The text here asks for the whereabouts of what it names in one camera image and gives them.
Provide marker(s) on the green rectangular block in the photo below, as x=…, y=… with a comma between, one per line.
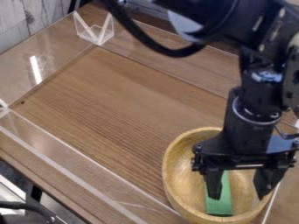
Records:
x=220, y=207

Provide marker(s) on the brown wooden bowl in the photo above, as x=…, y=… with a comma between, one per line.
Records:
x=183, y=184

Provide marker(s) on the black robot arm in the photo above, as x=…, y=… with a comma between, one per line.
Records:
x=263, y=28

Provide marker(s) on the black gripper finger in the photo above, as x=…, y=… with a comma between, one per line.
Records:
x=214, y=184
x=266, y=180

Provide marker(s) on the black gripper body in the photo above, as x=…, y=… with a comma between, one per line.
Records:
x=248, y=144

